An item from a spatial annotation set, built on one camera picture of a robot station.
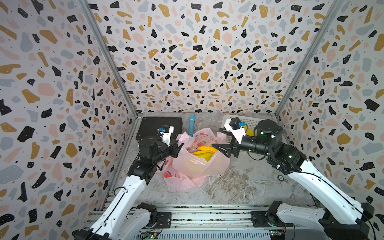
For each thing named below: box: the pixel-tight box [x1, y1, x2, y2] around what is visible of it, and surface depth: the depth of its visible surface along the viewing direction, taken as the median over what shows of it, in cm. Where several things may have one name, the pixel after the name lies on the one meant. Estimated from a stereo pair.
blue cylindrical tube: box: [189, 113, 196, 137], surface depth 118 cm
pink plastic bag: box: [158, 128, 231, 192], surface depth 81 cm
